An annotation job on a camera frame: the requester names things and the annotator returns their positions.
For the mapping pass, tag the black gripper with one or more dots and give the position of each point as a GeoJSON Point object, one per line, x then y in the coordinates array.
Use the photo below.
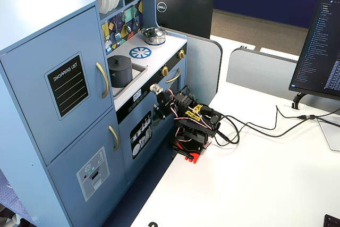
{"type": "Point", "coordinates": [162, 102]}

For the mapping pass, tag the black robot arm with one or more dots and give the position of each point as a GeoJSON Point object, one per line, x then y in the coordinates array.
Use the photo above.
{"type": "Point", "coordinates": [184, 102]}

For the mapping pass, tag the shiny steel pot with lid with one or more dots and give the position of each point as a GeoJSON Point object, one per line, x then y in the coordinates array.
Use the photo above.
{"type": "Point", "coordinates": [153, 34]}

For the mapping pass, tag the gold stove knob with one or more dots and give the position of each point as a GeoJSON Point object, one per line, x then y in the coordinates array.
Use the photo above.
{"type": "Point", "coordinates": [181, 53]}
{"type": "Point", "coordinates": [164, 70]}

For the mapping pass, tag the gray toy sink basin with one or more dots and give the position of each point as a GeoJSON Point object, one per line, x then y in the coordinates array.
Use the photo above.
{"type": "Point", "coordinates": [138, 71]}

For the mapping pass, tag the gray plastic pot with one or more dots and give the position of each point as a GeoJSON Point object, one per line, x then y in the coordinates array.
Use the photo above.
{"type": "Point", "coordinates": [120, 78]}

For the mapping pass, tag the blue dishwasher door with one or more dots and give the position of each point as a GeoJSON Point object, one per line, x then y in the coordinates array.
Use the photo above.
{"type": "Point", "coordinates": [125, 158]}

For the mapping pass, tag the gray desk divider panel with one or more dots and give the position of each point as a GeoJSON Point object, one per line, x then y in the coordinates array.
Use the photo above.
{"type": "Point", "coordinates": [252, 70]}
{"type": "Point", "coordinates": [202, 65]}

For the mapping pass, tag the steel slotted spatula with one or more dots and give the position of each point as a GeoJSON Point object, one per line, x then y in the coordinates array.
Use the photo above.
{"type": "Point", "coordinates": [117, 36]}

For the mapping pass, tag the steel slotted spoon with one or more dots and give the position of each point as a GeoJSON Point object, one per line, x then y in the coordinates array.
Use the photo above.
{"type": "Point", "coordinates": [107, 43]}

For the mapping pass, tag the steel ladle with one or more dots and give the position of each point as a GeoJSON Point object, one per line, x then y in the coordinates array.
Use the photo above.
{"type": "Point", "coordinates": [128, 28]}

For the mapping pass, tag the steel whisk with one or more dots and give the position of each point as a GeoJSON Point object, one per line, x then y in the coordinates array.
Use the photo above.
{"type": "Point", "coordinates": [136, 22]}

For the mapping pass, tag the blue door with ice dispenser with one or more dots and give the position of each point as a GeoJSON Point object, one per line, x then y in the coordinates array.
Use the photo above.
{"type": "Point", "coordinates": [74, 152]}

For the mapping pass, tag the black shopping list chalkboard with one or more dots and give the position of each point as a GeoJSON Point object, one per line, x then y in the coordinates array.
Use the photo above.
{"type": "Point", "coordinates": [66, 99]}

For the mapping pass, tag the black Dell monitor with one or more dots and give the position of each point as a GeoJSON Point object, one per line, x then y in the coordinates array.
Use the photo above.
{"type": "Point", "coordinates": [186, 17]}

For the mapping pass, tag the gray ice dispenser panel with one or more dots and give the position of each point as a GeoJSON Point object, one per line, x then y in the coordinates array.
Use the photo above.
{"type": "Point", "coordinates": [93, 184]}

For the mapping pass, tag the small black curved object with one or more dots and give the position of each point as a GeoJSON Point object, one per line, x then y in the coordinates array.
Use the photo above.
{"type": "Point", "coordinates": [151, 223]}

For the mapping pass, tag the blue fridge door with chalkboard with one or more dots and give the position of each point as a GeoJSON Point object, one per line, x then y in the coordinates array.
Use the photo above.
{"type": "Point", "coordinates": [26, 91]}

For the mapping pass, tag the monitor showing code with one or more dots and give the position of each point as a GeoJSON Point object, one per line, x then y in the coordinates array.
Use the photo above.
{"type": "Point", "coordinates": [318, 51]}

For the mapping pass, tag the silver monitor stand base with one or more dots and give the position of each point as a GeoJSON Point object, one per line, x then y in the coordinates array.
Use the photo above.
{"type": "Point", "coordinates": [332, 136]}

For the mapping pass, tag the black keyboard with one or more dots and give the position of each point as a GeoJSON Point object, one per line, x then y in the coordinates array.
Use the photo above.
{"type": "Point", "coordinates": [333, 221]}

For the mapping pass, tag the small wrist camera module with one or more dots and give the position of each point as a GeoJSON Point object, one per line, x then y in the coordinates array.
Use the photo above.
{"type": "Point", "coordinates": [156, 88]}

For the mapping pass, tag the red robot base mount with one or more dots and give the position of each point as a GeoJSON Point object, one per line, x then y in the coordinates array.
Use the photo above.
{"type": "Point", "coordinates": [195, 158]}

